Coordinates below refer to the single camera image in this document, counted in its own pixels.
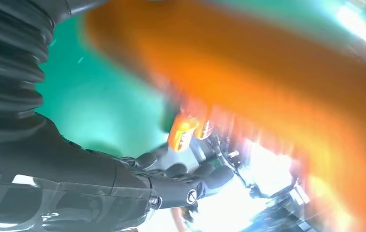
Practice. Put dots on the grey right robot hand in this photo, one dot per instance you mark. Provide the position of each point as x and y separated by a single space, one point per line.
58 179

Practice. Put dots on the ribbed grey right arm sleeve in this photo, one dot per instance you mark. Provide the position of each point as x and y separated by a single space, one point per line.
10 64

